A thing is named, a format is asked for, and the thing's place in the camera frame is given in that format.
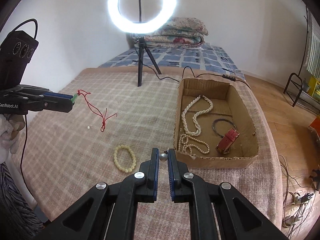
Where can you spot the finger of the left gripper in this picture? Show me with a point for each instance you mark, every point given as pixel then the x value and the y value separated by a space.
pixel 58 95
pixel 64 106

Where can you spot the red string green pendant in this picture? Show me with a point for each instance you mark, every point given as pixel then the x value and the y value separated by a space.
pixel 95 110

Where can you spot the striped white towel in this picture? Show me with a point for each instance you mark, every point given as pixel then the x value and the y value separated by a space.
pixel 312 63

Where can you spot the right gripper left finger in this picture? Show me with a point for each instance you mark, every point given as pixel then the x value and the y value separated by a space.
pixel 108 211

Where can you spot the blue checkered bed sheet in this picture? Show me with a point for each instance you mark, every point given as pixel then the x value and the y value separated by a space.
pixel 207 57

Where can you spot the black clothes rack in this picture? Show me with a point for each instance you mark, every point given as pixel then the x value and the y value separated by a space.
pixel 297 85

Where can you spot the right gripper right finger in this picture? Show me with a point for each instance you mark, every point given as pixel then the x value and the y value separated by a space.
pixel 217 211

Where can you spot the yellow box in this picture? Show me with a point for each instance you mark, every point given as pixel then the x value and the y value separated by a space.
pixel 314 88

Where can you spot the folded floral quilt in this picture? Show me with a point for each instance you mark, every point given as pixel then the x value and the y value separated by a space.
pixel 185 32

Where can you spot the brown cardboard box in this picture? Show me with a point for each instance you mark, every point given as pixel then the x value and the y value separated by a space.
pixel 213 127

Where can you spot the black camera unit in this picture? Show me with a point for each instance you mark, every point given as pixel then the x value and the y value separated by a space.
pixel 16 51

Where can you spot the white ring light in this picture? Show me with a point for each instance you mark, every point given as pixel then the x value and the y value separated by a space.
pixel 124 14

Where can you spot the gloved left hand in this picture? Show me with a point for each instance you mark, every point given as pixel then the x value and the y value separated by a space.
pixel 11 125

